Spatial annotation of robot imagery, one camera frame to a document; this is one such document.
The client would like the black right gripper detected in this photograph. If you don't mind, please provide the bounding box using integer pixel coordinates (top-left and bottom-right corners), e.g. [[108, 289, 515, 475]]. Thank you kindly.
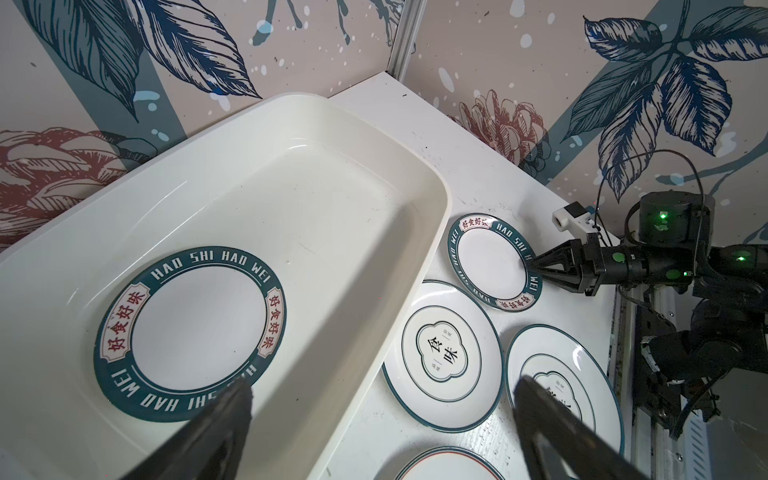
[[528, 234, 695, 296]]

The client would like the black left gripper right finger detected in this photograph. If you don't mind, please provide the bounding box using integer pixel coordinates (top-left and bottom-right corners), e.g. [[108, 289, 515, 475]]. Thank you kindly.
[[513, 376, 644, 479]]

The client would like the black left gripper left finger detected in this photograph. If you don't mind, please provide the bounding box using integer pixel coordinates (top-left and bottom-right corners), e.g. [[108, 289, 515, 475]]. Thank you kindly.
[[124, 379, 253, 479]]

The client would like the green band plate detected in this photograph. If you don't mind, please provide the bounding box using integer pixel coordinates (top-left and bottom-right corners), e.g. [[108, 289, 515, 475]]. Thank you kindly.
[[447, 213, 543, 313], [93, 246, 287, 423]]

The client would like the white green-rim plate front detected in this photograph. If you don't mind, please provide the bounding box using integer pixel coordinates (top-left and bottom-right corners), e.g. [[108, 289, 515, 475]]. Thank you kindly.
[[505, 324, 626, 454]]

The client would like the white green-rim plate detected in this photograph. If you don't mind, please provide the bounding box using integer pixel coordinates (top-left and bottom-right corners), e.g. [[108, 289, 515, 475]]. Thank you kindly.
[[382, 280, 503, 433], [505, 324, 626, 454]]

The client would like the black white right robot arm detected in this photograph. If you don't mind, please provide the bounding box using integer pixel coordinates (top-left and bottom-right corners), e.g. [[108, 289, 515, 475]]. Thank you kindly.
[[528, 190, 767, 439]]

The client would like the orange sunburst plate centre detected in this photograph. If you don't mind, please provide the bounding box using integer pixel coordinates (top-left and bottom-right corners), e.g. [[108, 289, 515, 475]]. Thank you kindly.
[[395, 446, 504, 480]]

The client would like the white green-rim plate rear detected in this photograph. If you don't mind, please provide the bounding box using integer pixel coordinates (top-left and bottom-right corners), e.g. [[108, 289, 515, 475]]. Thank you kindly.
[[382, 280, 503, 433]]

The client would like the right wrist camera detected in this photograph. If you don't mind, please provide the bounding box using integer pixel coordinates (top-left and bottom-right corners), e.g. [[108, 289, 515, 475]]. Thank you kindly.
[[552, 202, 599, 241]]

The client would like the black thin cable right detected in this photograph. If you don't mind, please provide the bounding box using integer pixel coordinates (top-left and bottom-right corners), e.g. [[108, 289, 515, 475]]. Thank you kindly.
[[593, 148, 709, 253]]

